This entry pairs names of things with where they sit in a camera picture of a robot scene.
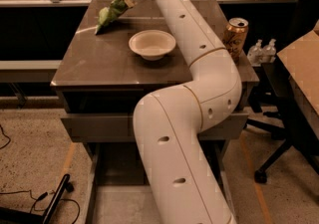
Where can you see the green jalapeno chip bag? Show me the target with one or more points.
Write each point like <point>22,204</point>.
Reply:
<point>107,15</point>

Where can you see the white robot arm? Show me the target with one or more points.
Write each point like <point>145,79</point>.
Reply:
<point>167,122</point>

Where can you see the grey drawer cabinet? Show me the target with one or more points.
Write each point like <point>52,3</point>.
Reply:
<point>101,74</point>

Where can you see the grey middle drawer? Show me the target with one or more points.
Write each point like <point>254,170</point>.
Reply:
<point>118,127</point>

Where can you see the open grey bottom drawer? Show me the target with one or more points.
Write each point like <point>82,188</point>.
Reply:
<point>120,192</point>

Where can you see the white paper bowl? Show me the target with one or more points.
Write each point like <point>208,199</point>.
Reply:
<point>152,45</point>

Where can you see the orange soda can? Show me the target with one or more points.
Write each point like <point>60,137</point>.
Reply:
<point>234,37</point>

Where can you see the clear plastic bottle left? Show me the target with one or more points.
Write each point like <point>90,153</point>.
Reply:
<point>254,53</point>

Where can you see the clear plastic bottle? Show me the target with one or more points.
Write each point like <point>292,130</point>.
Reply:
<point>254,53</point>
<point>268,52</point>

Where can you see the clear plastic bottle right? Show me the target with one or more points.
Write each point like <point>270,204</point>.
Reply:
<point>268,52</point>

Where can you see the black office chair base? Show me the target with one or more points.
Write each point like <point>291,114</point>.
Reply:
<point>296,133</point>

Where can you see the brown side table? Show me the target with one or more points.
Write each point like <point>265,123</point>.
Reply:
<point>301,59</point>

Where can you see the black stand leg with wheel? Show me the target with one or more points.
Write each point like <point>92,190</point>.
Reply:
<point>11,216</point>

